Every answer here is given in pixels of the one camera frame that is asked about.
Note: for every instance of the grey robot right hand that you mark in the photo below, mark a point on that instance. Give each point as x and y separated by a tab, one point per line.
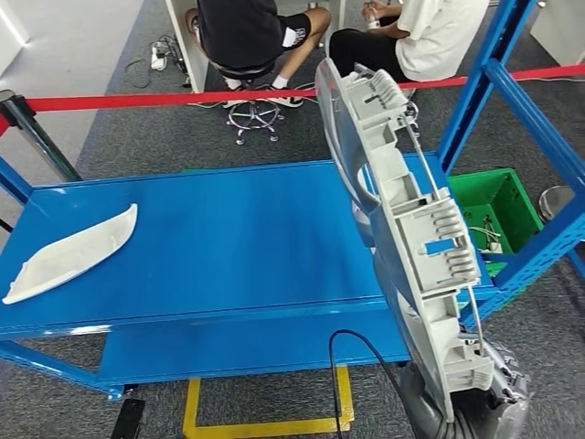
503	418

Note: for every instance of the large grey headlamp housing part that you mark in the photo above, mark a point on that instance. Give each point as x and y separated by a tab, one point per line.
413	239

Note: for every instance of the blue metal shelf rack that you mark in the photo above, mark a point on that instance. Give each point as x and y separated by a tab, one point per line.
228	242

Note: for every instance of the white curved plastic part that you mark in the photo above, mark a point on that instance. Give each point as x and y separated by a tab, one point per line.
68	257

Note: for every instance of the green plastic crate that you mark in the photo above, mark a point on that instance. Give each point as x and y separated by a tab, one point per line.
516	212

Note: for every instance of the chrome belt barrier stanchion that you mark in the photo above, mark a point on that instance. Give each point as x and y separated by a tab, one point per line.
45	145
555	203

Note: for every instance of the seated person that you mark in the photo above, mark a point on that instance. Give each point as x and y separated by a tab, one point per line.
237	24
434	36

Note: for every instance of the black stool with chrome base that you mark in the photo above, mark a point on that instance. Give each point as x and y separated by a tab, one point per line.
244	71

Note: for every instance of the red barrier belt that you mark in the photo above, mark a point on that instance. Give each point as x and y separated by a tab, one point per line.
137	100

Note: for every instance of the white power strip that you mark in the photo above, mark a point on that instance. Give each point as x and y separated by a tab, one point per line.
158	59

